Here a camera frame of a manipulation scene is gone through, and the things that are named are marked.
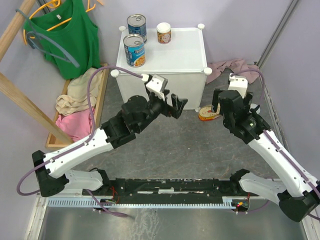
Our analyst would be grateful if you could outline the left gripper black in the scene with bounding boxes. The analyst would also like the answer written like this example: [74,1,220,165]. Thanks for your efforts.
[136,89,188,133]

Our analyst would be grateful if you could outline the oval gold tin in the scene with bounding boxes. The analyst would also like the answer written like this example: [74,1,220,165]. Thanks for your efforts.
[198,104,221,121]

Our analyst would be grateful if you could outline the blue can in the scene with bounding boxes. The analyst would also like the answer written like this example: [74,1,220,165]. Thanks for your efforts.
[123,33,146,68]
[126,14,147,43]

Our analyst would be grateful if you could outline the orange can white lid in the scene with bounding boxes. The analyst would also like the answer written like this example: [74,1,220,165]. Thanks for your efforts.
[156,22,172,44]

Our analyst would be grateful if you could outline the green can white lid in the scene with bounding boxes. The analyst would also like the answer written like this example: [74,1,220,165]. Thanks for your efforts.
[250,103,261,114]

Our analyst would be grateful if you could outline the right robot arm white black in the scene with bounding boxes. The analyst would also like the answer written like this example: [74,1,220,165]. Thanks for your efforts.
[212,89,320,222]

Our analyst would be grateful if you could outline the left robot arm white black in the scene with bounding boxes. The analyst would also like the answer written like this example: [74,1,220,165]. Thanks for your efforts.
[32,92,188,197]

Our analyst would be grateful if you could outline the white cube cabinet counter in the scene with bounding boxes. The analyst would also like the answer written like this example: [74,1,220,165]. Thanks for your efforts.
[116,27,213,111]

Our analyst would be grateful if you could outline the mauve cloth on floor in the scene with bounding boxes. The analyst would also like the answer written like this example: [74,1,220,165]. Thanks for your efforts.
[206,58,259,84]

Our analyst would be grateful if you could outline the beige cloth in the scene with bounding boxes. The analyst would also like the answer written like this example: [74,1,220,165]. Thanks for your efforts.
[55,67,103,116]

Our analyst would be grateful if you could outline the pink cloth in tray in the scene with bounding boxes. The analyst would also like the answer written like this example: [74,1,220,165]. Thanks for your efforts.
[55,109,93,142]

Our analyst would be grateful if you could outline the grey blue clothes hanger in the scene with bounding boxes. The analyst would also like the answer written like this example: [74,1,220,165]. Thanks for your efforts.
[14,8,81,68]

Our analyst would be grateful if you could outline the green tank top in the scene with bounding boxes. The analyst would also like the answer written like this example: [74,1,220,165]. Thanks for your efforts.
[31,11,101,80]

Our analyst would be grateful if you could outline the orange clothes hanger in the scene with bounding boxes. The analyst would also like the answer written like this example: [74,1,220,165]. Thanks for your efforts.
[22,0,104,45]

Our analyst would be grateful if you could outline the wooden rack pole lower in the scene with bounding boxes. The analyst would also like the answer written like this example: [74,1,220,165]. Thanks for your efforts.
[0,73,73,144]

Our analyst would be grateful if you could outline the wooden rack pole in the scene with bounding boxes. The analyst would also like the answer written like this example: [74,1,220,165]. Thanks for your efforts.
[0,73,73,144]
[0,0,36,60]

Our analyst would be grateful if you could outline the wooden rack pole upper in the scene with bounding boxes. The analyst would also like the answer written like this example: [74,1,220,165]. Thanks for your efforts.
[0,0,36,60]

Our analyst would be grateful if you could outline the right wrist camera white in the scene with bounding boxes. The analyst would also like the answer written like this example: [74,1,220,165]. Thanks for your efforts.
[228,73,248,98]

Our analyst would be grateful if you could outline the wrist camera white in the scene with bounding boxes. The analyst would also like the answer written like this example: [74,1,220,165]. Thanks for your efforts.
[228,73,248,98]
[141,73,168,101]

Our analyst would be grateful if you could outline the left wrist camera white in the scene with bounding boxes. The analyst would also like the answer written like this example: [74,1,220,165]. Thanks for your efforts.
[141,73,168,101]

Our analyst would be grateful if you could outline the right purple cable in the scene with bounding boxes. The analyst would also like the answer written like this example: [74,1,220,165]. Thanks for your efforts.
[231,69,320,221]

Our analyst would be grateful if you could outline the purple cable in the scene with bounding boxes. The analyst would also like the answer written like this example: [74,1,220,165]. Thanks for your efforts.
[231,69,320,221]
[16,65,148,218]

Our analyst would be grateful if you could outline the aluminium frame post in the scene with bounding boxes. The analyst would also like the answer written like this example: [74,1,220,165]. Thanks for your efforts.
[257,0,301,69]

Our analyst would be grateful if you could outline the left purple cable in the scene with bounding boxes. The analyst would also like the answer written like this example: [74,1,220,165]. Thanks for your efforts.
[16,65,148,218]

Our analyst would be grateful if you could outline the white cable duct comb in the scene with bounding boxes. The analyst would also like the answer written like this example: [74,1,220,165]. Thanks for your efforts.
[47,197,236,210]

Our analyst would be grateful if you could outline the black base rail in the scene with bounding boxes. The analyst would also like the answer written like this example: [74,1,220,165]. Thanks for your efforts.
[92,178,255,204]

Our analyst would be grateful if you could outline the aluminium floor rail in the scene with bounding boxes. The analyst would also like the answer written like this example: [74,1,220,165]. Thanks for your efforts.
[34,177,313,201]

